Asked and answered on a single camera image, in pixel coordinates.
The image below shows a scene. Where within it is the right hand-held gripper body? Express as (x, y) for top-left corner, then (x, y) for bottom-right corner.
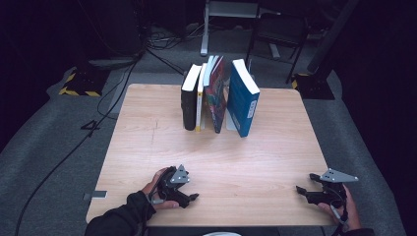
(308, 167), (359, 207)

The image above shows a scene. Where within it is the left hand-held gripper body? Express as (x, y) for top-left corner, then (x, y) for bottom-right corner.
(156, 164), (191, 207)

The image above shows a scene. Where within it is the black hardcover book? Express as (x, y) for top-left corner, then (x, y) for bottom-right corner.
(180, 63), (203, 132)

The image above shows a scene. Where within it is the yellow book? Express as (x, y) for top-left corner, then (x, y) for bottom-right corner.
(195, 62), (209, 133)

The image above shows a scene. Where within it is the red illustrated book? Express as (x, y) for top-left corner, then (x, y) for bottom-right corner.
(204, 55), (228, 135)

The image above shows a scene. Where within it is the thick blue book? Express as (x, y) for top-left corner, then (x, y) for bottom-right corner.
(225, 58), (261, 139)

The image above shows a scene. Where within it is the person's left hand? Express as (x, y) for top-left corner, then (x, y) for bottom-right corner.
(141, 166), (181, 210)

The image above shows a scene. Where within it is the person's right hand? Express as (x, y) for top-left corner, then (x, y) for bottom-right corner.
(317, 185), (362, 230)

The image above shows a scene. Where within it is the grey tape strip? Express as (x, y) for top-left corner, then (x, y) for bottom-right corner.
(83, 190), (108, 201)

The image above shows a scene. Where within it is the grey stand with striped base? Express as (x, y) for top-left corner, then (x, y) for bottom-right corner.
(291, 0), (360, 100)

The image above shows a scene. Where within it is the yellow black striped stand base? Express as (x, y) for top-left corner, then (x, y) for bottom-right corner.
(58, 67), (111, 97)

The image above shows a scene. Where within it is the black folding chair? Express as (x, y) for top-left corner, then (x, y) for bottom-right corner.
(242, 12), (309, 85)

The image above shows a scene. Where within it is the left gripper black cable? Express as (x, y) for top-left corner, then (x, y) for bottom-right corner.
(147, 170), (165, 207)

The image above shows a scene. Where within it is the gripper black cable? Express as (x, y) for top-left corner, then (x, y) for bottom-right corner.
(328, 203), (349, 236)
(147, 170), (165, 207)

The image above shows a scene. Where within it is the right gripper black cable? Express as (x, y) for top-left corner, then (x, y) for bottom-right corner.
(328, 203), (349, 236)

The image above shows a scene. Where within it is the black floor cable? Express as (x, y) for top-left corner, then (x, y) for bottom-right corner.
(146, 48), (186, 76)
(13, 48), (149, 236)

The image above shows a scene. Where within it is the tangle of floor cables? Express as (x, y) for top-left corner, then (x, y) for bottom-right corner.
(144, 23), (206, 51)

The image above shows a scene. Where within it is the white metal frame desk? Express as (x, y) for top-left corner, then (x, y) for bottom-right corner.
(200, 0), (283, 57)

